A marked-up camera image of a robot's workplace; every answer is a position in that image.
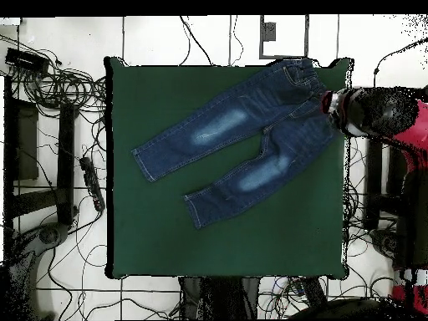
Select grey stand base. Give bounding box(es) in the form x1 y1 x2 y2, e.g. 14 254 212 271
4 222 72 320

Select black power strip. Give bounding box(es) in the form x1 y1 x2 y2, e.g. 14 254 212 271
79 155 107 213

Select blue denim jeans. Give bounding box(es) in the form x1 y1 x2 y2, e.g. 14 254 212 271
130 58 337 230

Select dark green table cloth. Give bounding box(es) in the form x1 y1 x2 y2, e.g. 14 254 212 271
104 56 354 280

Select black slanted floor bar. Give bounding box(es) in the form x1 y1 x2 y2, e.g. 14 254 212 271
298 276 330 308

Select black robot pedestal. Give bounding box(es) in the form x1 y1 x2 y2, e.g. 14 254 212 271
178 276 262 320

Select tangled black cables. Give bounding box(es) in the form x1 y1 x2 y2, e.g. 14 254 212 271
0 34 108 115

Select small grey square plate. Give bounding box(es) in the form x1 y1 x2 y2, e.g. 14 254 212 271
261 21 278 42

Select black rectangular box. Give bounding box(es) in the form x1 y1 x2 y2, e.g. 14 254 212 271
5 47 51 74

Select black metal stand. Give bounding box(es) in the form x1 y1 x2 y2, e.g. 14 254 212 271
3 75 79 232

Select grey square floor frame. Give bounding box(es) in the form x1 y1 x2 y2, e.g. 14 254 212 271
258 14 309 60

